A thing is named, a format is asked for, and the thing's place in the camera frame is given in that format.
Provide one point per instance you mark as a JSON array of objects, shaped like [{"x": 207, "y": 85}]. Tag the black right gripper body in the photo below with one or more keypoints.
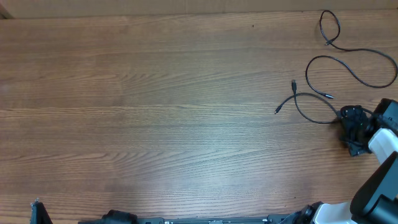
[{"x": 351, "y": 123}]

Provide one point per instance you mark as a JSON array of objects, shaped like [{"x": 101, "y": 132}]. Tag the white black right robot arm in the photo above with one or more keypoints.
[{"x": 372, "y": 132}]

